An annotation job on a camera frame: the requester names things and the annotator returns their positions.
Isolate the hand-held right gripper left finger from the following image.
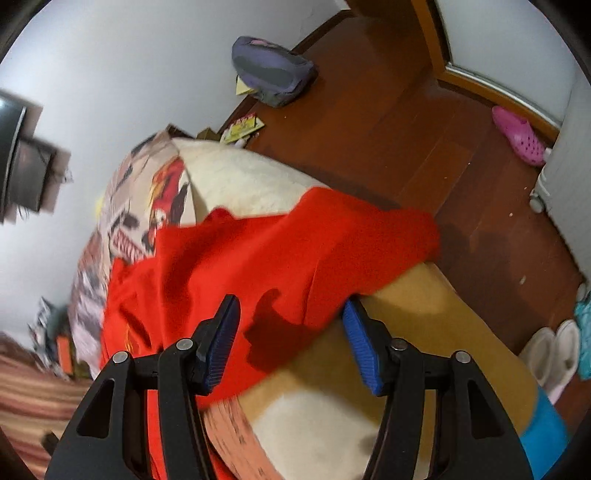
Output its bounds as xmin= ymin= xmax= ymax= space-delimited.
xmin=45 ymin=294 xmax=242 ymax=480

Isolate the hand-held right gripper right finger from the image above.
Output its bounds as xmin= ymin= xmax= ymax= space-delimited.
xmin=342 ymin=296 xmax=534 ymax=480

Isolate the red garment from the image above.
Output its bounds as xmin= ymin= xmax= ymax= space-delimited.
xmin=100 ymin=187 xmax=441 ymax=480

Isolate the cream and tan fleece blanket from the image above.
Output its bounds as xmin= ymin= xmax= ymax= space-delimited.
xmin=173 ymin=137 xmax=548 ymax=480

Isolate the orange box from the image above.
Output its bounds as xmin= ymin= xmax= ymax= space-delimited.
xmin=56 ymin=336 xmax=75 ymax=376

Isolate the white slipper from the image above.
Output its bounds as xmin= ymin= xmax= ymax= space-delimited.
xmin=554 ymin=318 xmax=582 ymax=377
xmin=519 ymin=329 xmax=557 ymax=402

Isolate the printed bedsheet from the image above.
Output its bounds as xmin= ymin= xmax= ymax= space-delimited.
xmin=68 ymin=130 xmax=204 ymax=380

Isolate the striped cloth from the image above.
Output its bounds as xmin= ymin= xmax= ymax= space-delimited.
xmin=0 ymin=332 xmax=93 ymax=480

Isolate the blue cloth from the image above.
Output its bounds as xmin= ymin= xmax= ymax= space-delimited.
xmin=519 ymin=385 xmax=571 ymax=480

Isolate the teal cloth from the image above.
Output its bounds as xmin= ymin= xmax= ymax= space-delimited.
xmin=574 ymin=295 xmax=591 ymax=380

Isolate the colourful snack packet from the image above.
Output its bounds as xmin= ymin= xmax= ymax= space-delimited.
xmin=219 ymin=113 xmax=265 ymax=144

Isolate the white wheeled cabinet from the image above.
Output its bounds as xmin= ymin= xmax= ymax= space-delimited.
xmin=529 ymin=69 xmax=591 ymax=261

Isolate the pink clog shoe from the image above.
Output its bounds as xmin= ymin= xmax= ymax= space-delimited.
xmin=492 ymin=105 xmax=547 ymax=167

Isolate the purple grey backpack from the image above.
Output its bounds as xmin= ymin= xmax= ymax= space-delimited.
xmin=232 ymin=36 xmax=318 ymax=108

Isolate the wall-mounted television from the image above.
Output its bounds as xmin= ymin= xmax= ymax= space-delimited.
xmin=0 ymin=90 xmax=73 ymax=223

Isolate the wooden door frame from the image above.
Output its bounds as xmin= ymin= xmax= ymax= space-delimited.
xmin=411 ymin=0 xmax=562 ymax=140

